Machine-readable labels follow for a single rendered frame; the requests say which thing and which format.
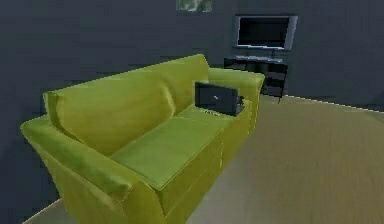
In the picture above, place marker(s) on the black television stand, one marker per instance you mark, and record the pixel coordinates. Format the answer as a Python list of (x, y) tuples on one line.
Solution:
[(270, 74)]

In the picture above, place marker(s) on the black laptop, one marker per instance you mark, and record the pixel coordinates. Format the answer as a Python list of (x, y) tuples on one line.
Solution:
[(216, 98)]

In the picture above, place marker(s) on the grey framed television set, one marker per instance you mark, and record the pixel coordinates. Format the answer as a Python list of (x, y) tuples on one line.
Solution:
[(263, 32)]

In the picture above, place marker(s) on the green sofa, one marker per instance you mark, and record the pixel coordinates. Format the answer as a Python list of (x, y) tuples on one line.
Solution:
[(160, 146)]

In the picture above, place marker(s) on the green framed wall picture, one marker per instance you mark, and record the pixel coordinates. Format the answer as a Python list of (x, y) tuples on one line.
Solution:
[(194, 4)]

